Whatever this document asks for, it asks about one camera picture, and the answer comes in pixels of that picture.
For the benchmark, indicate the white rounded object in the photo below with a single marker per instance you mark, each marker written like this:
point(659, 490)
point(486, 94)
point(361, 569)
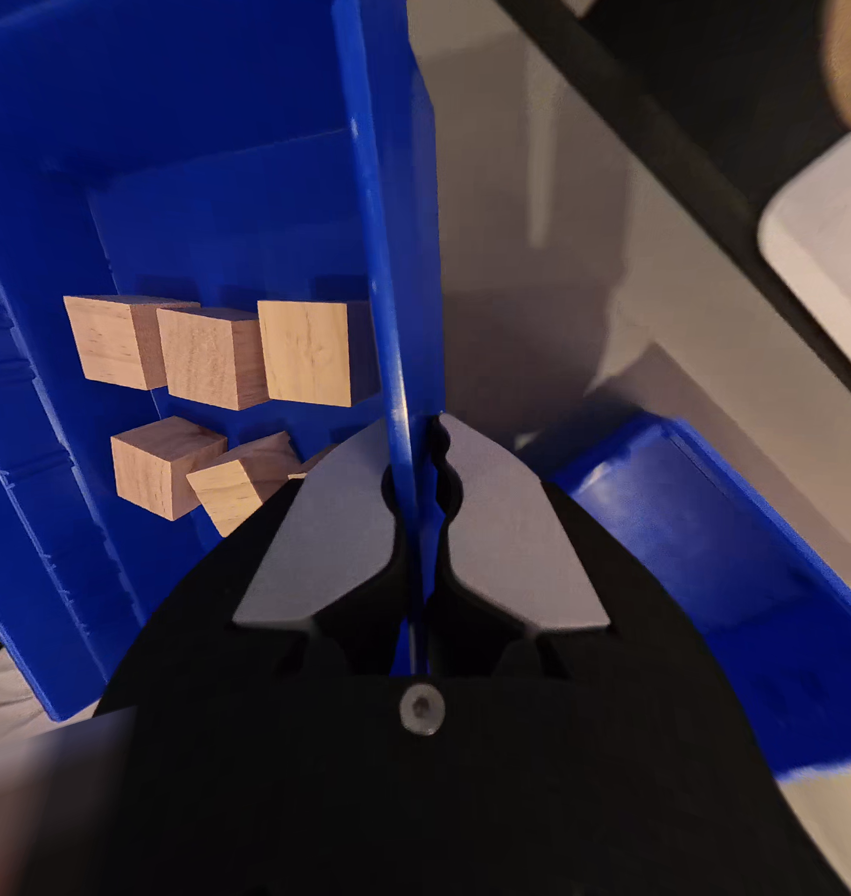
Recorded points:
point(824, 238)

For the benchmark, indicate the group of wooden cubes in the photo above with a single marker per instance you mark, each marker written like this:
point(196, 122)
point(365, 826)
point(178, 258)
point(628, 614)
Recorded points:
point(208, 357)

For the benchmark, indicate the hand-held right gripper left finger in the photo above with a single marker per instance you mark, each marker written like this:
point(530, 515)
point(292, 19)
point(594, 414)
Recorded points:
point(320, 539)

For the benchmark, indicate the blue plastic bin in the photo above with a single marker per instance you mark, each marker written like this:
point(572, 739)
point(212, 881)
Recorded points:
point(187, 140)
point(733, 560)

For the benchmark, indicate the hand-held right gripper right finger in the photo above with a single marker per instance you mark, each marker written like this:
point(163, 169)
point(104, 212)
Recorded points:
point(516, 546)

